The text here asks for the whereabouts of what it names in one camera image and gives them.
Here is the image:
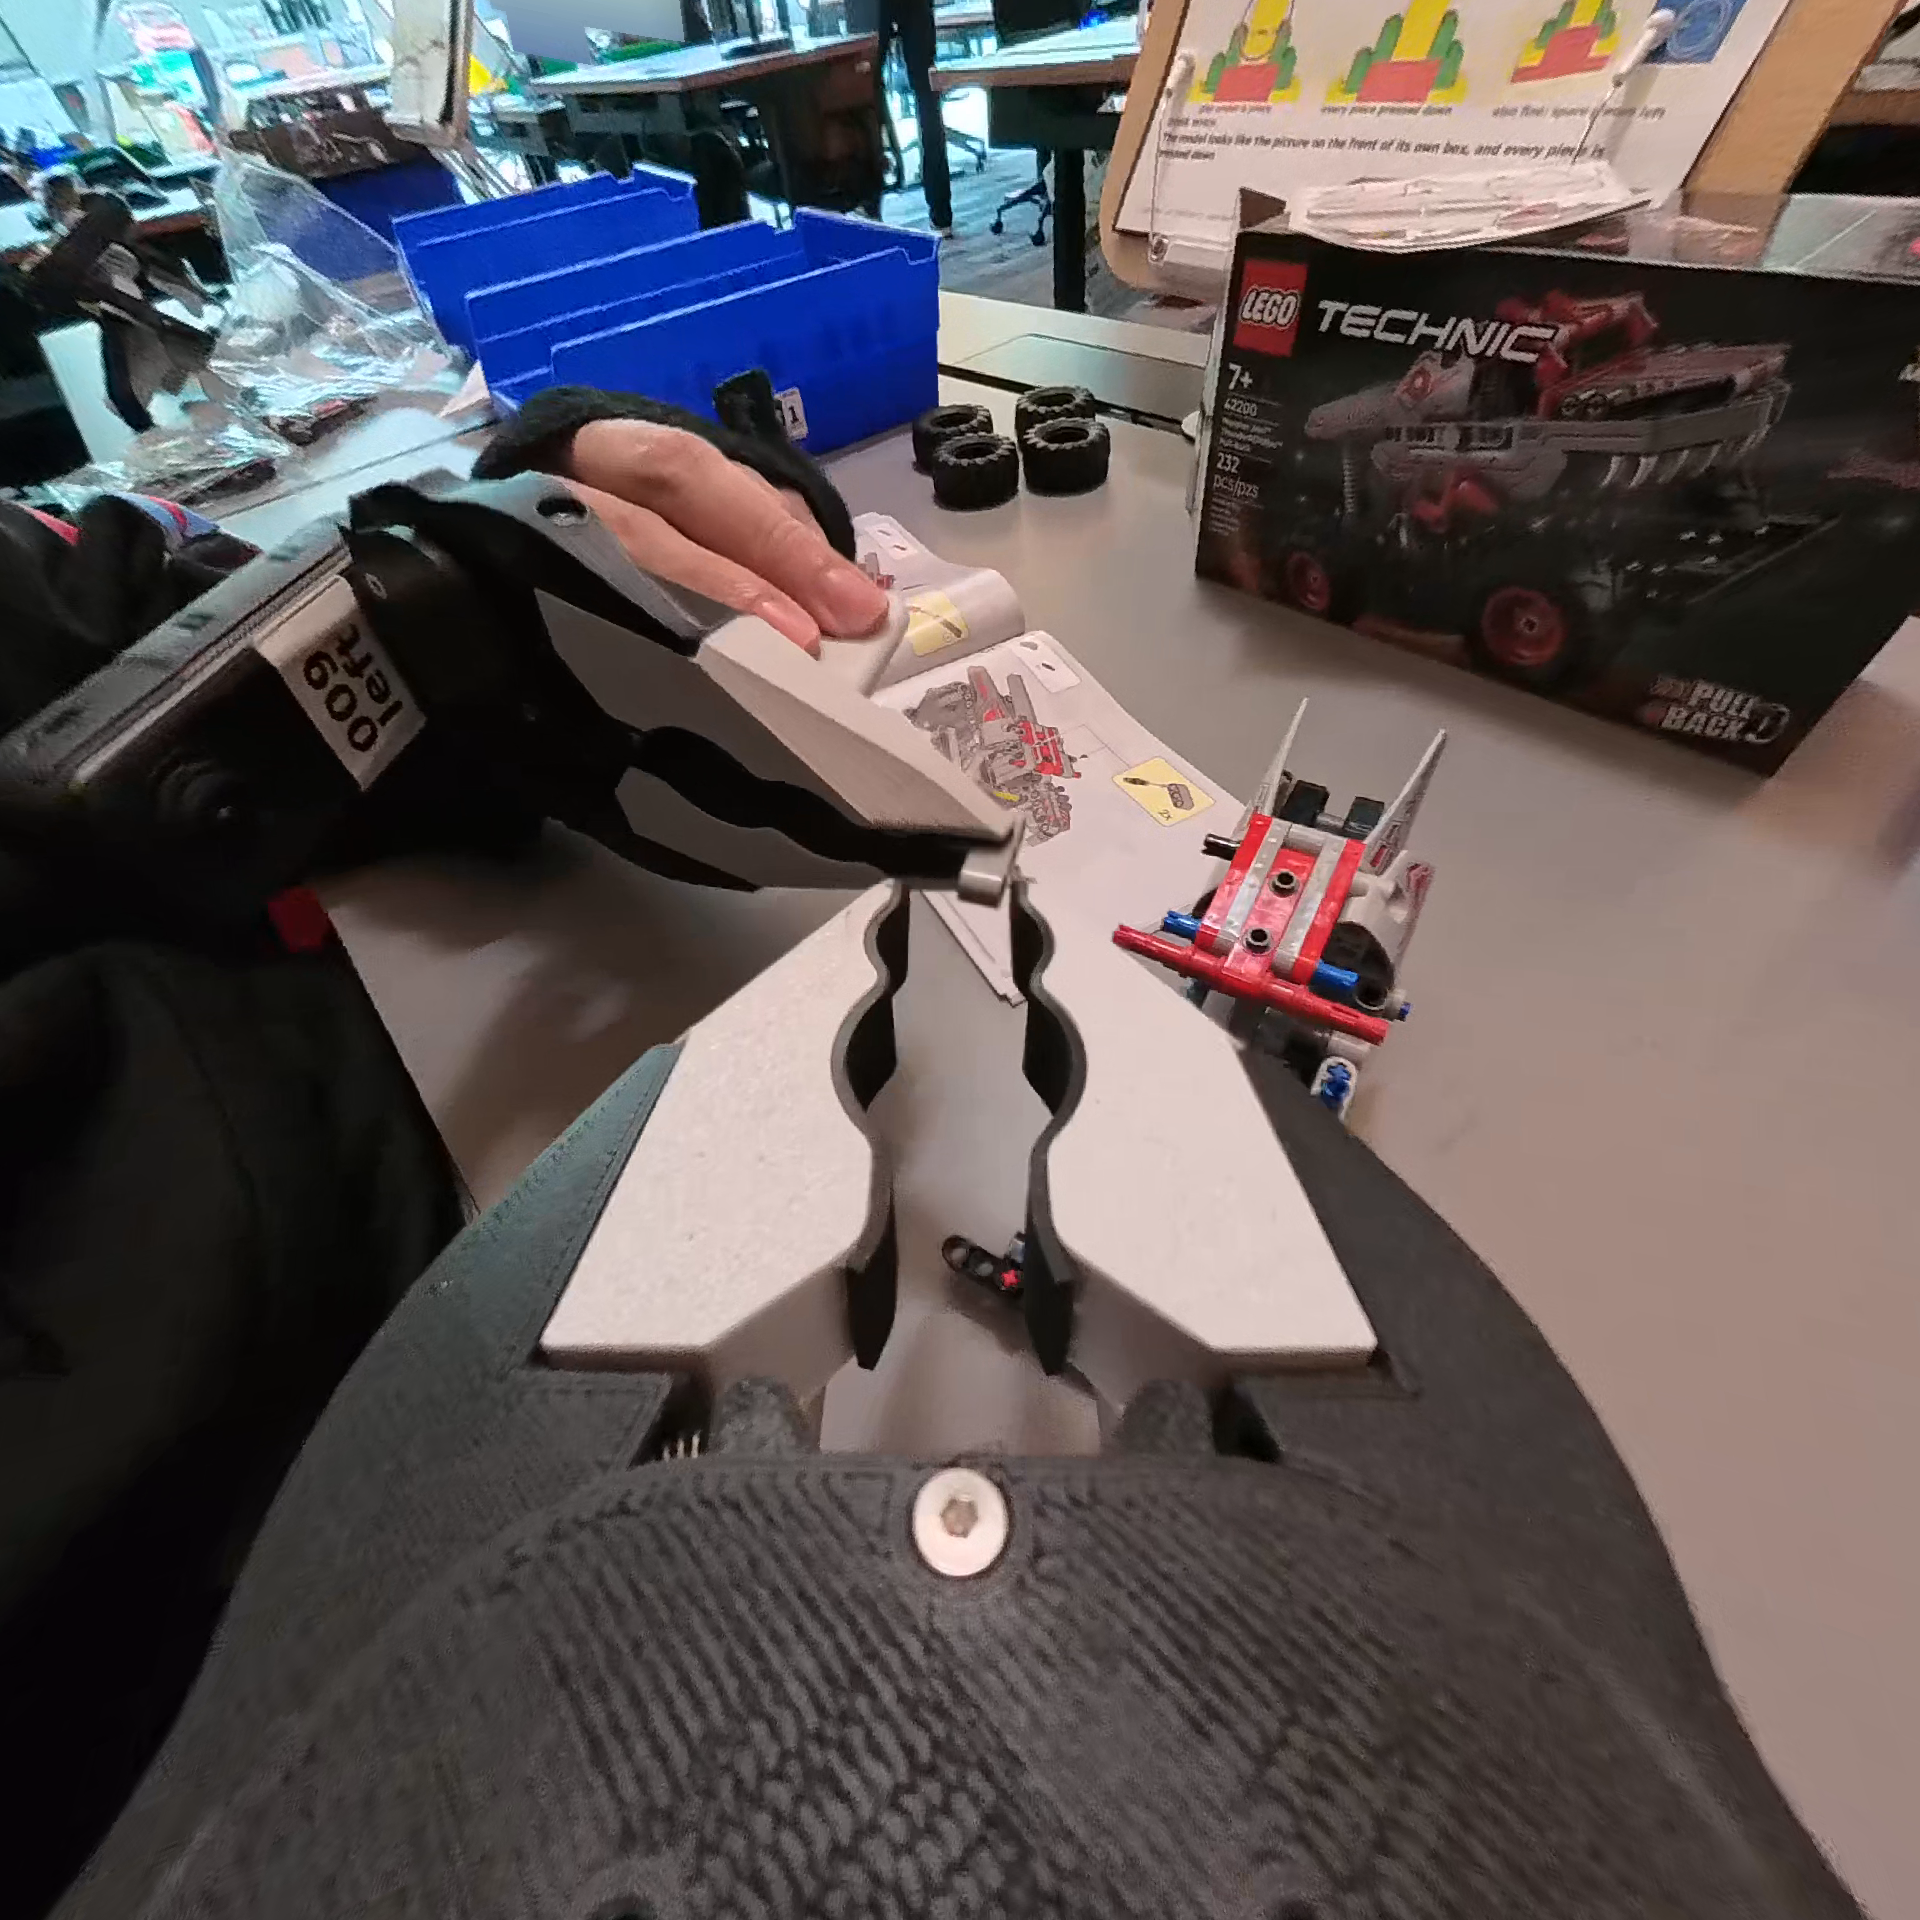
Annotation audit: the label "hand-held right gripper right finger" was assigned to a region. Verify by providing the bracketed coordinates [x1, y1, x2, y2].
[1008, 882, 1382, 1412]

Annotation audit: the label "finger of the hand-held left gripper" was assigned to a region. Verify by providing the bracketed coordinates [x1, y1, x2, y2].
[613, 772, 969, 893]
[533, 589, 1024, 888]

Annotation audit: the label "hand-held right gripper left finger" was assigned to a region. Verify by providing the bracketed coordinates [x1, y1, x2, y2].
[537, 882, 917, 1389]

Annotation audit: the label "brick-built toy truck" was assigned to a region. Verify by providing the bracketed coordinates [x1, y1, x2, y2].
[1114, 697, 1450, 1119]

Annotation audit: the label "grey desk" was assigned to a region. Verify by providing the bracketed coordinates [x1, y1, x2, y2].
[0, 285, 1920, 1920]

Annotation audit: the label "person's left hand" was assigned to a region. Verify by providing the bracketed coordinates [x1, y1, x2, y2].
[574, 422, 894, 663]

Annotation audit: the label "instruction booklet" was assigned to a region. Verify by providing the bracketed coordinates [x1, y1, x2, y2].
[848, 509, 1251, 1009]

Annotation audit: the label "crumpled clear plastic bags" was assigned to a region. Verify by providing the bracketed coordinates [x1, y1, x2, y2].
[210, 150, 482, 437]

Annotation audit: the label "black toy set box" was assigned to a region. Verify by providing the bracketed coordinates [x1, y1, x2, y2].
[1192, 188, 1920, 780]

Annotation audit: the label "instruction sheet board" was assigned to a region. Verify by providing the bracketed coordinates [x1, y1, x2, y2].
[1100, 0, 1913, 324]

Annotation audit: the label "clear plastic bag with papers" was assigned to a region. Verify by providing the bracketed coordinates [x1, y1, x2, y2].
[1289, 164, 1653, 249]

